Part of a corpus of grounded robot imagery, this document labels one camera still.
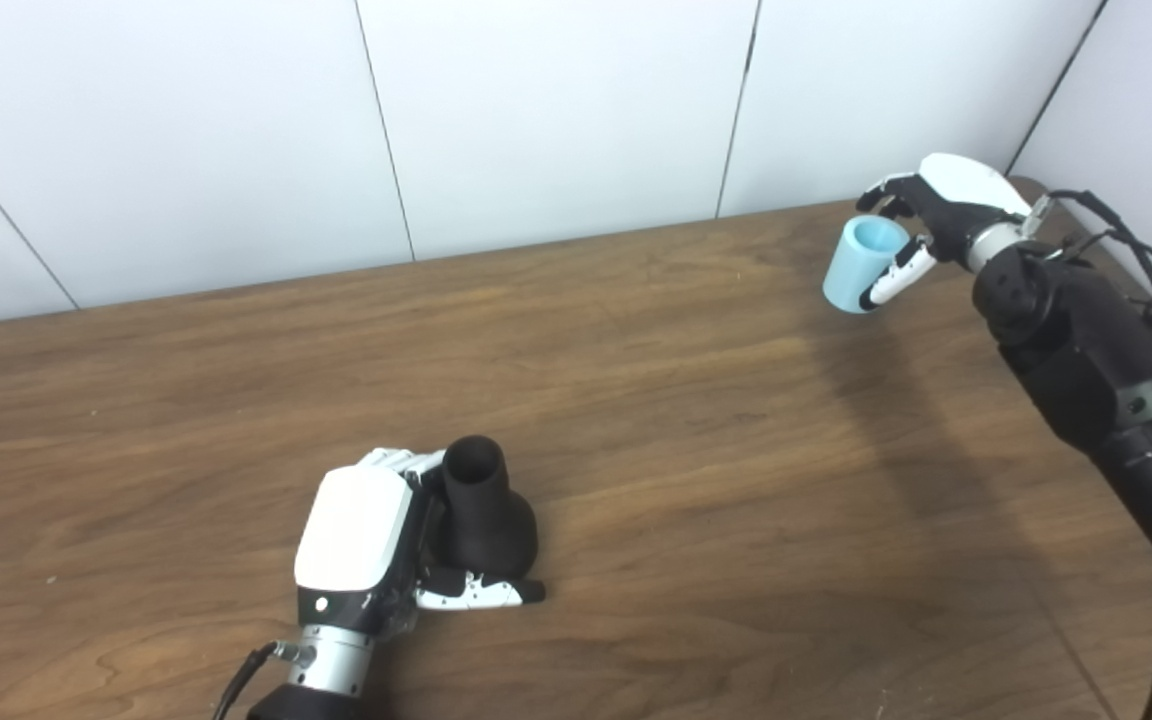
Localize black flared nozzle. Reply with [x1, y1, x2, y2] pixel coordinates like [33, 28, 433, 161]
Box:
[441, 435, 539, 581]

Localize white and black left hand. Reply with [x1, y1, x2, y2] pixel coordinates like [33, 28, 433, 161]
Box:
[293, 446, 547, 641]

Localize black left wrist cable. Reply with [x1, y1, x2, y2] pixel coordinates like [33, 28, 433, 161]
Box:
[212, 640, 317, 720]

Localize light-blue hose piece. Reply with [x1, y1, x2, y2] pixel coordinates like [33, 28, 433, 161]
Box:
[822, 214, 912, 315]

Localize white and black right hand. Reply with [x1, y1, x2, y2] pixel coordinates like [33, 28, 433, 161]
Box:
[856, 152, 1035, 313]

